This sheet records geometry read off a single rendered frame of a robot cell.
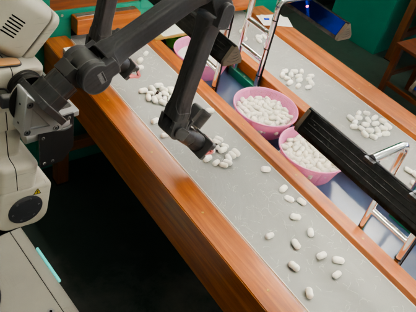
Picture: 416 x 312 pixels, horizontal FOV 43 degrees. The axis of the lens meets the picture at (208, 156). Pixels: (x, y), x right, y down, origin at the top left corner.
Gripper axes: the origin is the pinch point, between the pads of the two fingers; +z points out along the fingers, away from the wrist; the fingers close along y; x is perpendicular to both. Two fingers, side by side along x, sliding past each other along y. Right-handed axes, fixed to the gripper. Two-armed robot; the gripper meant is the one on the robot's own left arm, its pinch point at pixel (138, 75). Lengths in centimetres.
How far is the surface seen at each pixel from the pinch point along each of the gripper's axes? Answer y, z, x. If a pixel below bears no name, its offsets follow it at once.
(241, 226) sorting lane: -75, 1, 9
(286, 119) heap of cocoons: -38, 40, -26
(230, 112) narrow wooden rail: -27.9, 22.1, -13.2
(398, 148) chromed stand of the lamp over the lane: -94, -3, -39
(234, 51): -34.1, -8.4, -29.9
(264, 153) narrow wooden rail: -52, 20, -11
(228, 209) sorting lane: -67, 1, 8
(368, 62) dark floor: 60, 246, -107
